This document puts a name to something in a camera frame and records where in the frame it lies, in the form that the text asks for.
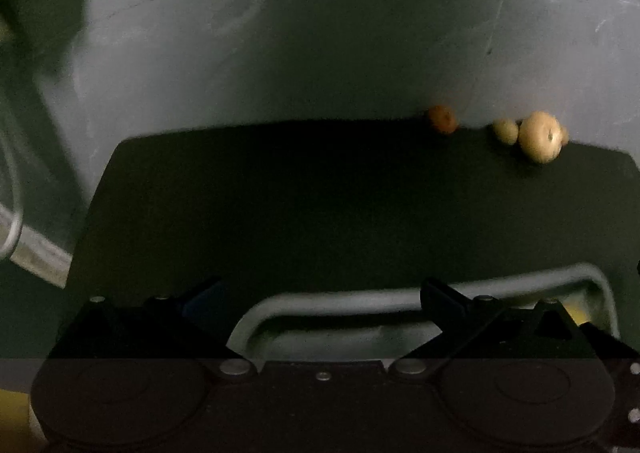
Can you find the small orange fruit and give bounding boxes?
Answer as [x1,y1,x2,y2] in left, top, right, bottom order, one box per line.
[427,105,459,135]

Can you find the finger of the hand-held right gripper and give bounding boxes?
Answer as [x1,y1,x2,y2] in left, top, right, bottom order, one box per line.
[580,323,640,453]

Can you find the metal tray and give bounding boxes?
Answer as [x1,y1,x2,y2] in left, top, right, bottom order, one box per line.
[227,263,621,361]

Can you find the striped pale melon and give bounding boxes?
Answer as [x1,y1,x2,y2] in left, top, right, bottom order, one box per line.
[518,111,563,164]

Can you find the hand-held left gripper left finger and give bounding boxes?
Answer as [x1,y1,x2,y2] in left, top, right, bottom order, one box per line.
[52,276,256,379]

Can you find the yellow container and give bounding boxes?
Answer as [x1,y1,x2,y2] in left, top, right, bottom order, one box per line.
[0,390,33,453]

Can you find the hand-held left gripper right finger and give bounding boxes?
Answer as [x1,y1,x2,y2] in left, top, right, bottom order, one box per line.
[389,278,598,378]

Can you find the white hose loop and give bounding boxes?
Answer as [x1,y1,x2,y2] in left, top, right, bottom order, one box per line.
[0,98,25,259]

